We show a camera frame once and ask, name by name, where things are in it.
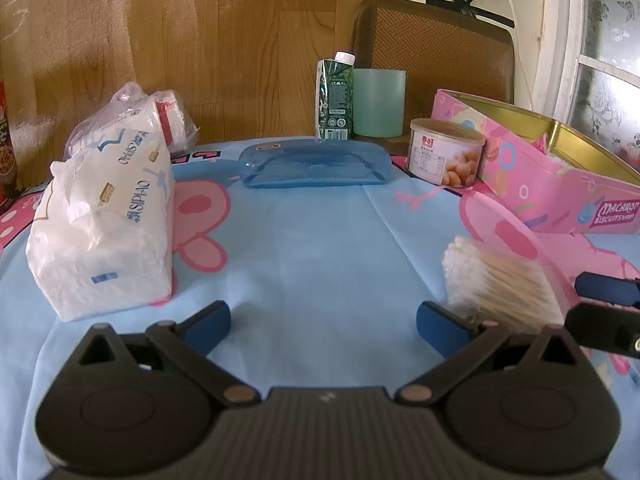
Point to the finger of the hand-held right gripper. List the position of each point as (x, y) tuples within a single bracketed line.
[(605, 330), (607, 289)]

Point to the small tissue pack in bag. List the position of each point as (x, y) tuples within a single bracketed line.
[(172, 120)]

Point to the cartoon printed blue tablecloth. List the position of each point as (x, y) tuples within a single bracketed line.
[(310, 260)]

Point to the round food can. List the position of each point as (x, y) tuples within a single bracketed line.
[(445, 155)]

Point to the wood pattern board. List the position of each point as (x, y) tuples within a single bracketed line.
[(200, 35)]

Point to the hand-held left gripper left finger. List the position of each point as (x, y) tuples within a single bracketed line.
[(210, 322)]

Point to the cotton swab pack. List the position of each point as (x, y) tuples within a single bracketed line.
[(495, 285)]

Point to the blue plastic case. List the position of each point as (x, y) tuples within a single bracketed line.
[(315, 165)]

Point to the green drink carton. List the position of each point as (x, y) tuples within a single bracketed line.
[(336, 100)]

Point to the red snack box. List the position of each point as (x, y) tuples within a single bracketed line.
[(6, 150)]

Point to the pink biscuit tin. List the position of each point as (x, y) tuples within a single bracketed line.
[(540, 185)]

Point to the large white tissue pack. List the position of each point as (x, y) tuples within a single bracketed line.
[(105, 230)]

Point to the frosted green cup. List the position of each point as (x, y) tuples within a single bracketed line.
[(380, 102)]

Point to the frosted flower pattern window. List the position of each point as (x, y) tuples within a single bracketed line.
[(610, 35)]

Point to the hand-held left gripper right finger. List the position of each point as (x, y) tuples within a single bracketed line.
[(435, 325)]

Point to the brown woven chair back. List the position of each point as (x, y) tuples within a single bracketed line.
[(440, 50)]

